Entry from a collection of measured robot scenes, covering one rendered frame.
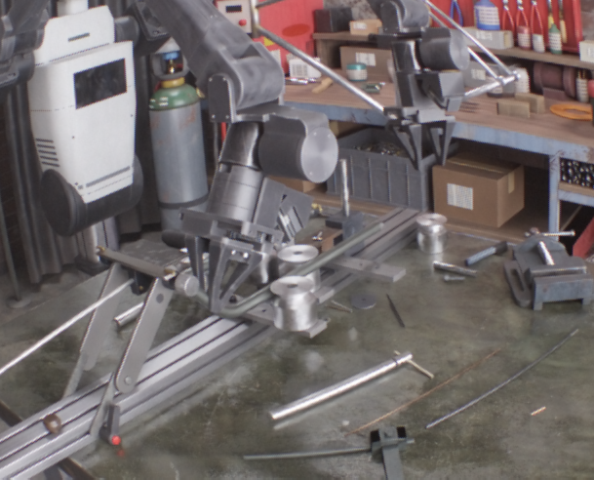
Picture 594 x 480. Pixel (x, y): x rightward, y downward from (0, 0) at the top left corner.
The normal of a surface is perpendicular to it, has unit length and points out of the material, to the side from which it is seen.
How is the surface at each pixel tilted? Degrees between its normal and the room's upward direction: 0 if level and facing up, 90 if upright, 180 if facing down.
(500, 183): 90
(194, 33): 80
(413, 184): 90
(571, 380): 0
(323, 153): 88
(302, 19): 90
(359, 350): 0
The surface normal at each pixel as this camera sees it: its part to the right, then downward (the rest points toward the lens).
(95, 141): 0.76, 0.18
